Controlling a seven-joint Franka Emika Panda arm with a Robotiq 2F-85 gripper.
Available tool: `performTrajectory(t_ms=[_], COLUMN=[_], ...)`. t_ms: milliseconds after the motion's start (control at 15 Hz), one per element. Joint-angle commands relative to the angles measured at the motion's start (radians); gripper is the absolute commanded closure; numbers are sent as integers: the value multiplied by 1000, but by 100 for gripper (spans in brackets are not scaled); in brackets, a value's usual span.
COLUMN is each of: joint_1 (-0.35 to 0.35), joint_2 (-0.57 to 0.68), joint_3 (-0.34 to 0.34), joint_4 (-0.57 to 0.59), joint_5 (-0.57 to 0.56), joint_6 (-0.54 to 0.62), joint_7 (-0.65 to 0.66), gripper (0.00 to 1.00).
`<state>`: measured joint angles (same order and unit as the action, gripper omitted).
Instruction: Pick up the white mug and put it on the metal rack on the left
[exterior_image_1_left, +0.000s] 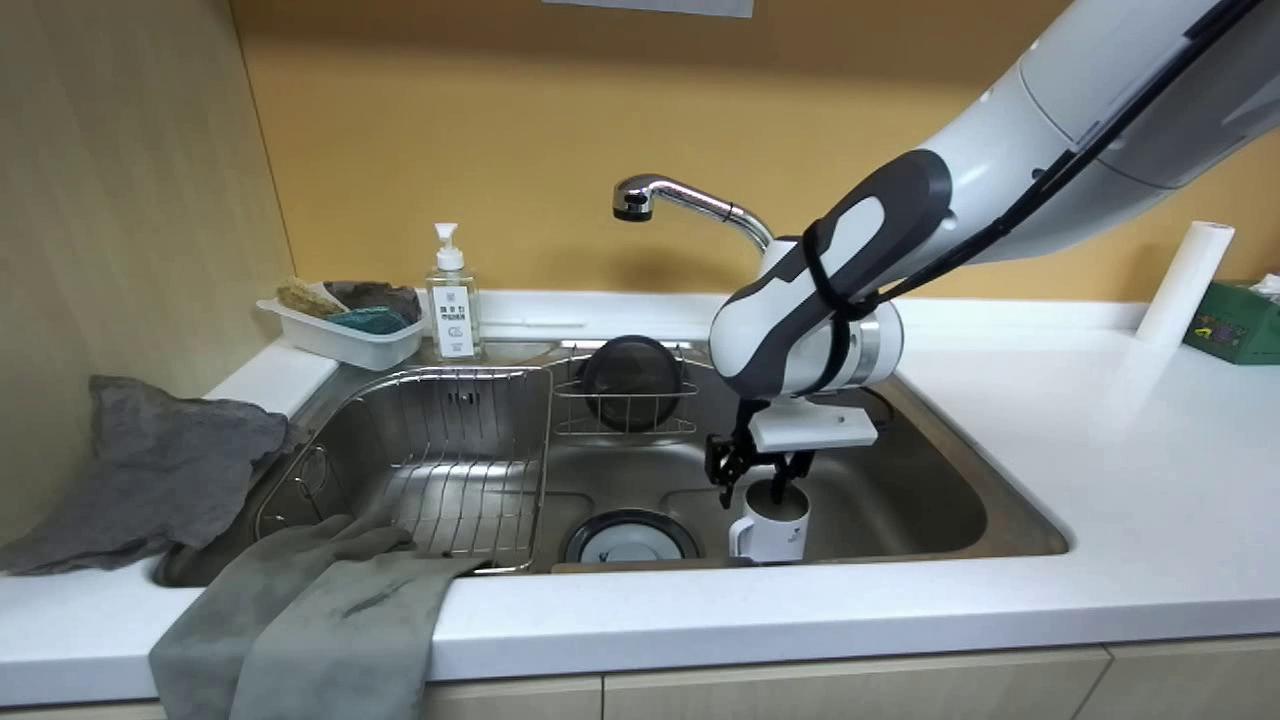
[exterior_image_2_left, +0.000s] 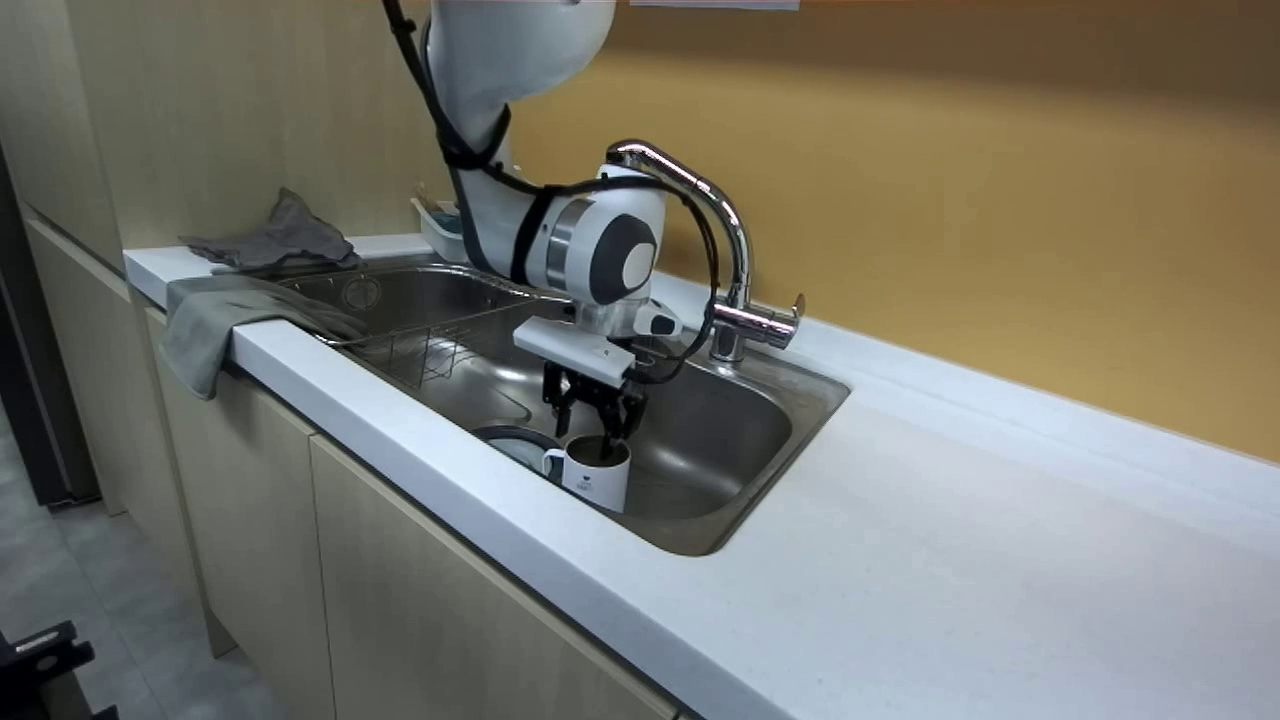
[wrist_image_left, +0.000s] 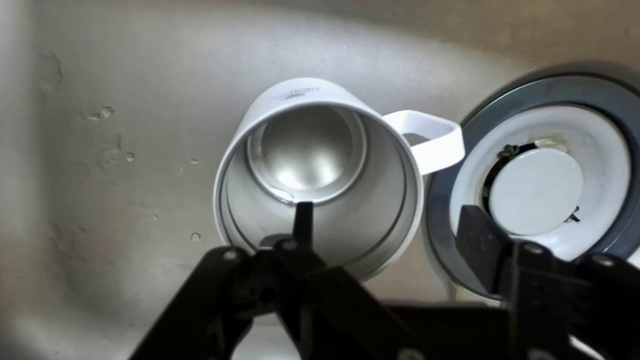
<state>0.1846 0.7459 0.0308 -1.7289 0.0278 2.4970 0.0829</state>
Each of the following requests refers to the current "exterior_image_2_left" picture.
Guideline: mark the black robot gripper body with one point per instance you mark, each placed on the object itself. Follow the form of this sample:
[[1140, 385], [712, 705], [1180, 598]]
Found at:
[[594, 385]]

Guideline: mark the white mug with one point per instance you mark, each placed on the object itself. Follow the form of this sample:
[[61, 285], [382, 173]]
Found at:
[[594, 482]]

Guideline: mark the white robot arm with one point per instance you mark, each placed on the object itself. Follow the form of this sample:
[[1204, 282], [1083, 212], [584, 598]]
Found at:
[[522, 54]]

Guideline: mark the stainless steel sink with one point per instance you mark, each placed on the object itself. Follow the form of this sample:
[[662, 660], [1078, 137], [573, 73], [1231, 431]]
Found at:
[[720, 441]]

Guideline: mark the chrome sink faucet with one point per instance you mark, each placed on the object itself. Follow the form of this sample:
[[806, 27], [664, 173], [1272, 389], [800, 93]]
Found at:
[[755, 320]]

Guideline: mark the white plastic sponge tray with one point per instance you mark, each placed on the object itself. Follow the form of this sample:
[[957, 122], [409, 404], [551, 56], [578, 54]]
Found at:
[[433, 224]]

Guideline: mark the beige cabinet door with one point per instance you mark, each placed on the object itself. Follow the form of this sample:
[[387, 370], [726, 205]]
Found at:
[[242, 534], [442, 627]]

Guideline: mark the dark grey cloth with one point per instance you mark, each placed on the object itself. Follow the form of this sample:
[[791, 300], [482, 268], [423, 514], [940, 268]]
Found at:
[[283, 241]]

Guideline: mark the grey-green cloth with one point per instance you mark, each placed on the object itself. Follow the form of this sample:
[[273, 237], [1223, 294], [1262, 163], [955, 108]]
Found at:
[[203, 332]]

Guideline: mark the dark tall appliance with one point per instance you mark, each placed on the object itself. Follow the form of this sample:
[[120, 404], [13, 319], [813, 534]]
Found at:
[[33, 363]]

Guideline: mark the black stand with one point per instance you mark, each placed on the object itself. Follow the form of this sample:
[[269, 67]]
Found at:
[[41, 667]]

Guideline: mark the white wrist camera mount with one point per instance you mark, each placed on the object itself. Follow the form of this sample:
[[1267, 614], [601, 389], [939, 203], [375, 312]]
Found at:
[[573, 345]]

